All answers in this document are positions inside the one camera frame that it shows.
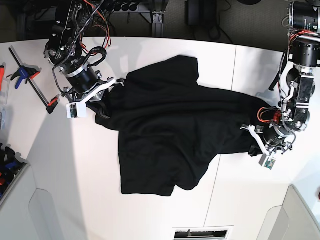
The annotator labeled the blue orange bar clamp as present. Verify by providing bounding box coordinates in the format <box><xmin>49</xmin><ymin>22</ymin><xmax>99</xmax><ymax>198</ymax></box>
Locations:
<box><xmin>8</xmin><ymin>47</ymin><xmax>58</xmax><ymax>114</ymax></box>

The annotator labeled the white chair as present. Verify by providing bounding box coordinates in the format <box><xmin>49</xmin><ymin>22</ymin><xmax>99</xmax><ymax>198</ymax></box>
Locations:
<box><xmin>28</xmin><ymin>188</ymin><xmax>64</xmax><ymax>240</ymax></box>
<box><xmin>257</xmin><ymin>185</ymin><xmax>320</xmax><ymax>240</ymax></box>

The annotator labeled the black t-shirt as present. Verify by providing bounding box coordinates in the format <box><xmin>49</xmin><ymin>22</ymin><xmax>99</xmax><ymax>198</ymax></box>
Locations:
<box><xmin>95</xmin><ymin>55</ymin><xmax>268</xmax><ymax>197</ymax></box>

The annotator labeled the left white chair back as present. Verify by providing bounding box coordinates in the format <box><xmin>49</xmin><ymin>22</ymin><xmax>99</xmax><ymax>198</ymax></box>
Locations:
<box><xmin>28</xmin><ymin>188</ymin><xmax>64</xmax><ymax>240</ymax></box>

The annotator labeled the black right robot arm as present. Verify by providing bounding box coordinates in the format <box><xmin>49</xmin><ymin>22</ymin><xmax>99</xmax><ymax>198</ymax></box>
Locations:
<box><xmin>43</xmin><ymin>0</ymin><xmax>124</xmax><ymax>119</ymax></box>

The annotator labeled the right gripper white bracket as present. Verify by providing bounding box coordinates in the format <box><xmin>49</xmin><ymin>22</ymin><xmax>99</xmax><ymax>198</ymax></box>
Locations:
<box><xmin>60</xmin><ymin>66</ymin><xmax>126</xmax><ymax>120</ymax></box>

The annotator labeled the orange handled tool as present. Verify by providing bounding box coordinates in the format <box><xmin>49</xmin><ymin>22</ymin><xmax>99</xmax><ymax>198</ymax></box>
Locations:
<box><xmin>0</xmin><ymin>65</ymin><xmax>5</xmax><ymax>91</ymax></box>

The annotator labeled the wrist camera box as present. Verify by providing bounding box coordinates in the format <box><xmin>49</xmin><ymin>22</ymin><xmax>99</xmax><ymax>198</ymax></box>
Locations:
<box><xmin>66</xmin><ymin>102</ymin><xmax>87</xmax><ymax>119</ymax></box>
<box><xmin>259</xmin><ymin>154</ymin><xmax>276</xmax><ymax>170</ymax></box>

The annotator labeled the clear plastic organizer box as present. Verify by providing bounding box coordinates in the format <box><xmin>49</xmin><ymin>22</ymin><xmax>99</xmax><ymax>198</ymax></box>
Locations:
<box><xmin>0</xmin><ymin>78</ymin><xmax>10</xmax><ymax>131</ymax></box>

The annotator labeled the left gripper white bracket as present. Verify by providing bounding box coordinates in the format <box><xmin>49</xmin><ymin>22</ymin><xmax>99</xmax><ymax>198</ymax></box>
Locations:
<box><xmin>240</xmin><ymin>123</ymin><xmax>293</xmax><ymax>157</ymax></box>

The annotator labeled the grey bin of clamps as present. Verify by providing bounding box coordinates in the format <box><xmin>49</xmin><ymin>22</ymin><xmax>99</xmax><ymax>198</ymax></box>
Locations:
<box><xmin>0</xmin><ymin>143</ymin><xmax>28</xmax><ymax>200</ymax></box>

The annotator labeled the black power adapter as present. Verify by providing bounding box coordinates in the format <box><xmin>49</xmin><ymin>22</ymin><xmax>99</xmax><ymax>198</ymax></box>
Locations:
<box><xmin>185</xmin><ymin>0</ymin><xmax>217</xmax><ymax>26</ymax></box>

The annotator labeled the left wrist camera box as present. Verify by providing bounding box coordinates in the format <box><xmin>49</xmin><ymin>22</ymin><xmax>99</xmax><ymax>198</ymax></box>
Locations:
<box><xmin>259</xmin><ymin>154</ymin><xmax>276</xmax><ymax>170</ymax></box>

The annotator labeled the aluminium frame post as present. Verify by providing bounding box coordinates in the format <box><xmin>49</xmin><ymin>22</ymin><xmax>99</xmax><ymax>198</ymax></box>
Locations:
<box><xmin>140</xmin><ymin>10</ymin><xmax>166</xmax><ymax>38</ymax></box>

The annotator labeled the right white chair back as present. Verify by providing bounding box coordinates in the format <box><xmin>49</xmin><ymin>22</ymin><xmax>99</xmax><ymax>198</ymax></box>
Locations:
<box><xmin>257</xmin><ymin>185</ymin><xmax>320</xmax><ymax>240</ymax></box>

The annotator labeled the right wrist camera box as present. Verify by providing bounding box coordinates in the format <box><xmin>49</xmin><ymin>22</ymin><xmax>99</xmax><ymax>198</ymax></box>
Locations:
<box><xmin>66</xmin><ymin>102</ymin><xmax>87</xmax><ymax>119</ymax></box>

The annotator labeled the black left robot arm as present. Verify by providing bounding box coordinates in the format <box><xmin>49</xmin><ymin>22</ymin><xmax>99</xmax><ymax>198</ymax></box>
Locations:
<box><xmin>242</xmin><ymin>0</ymin><xmax>320</xmax><ymax>160</ymax></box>

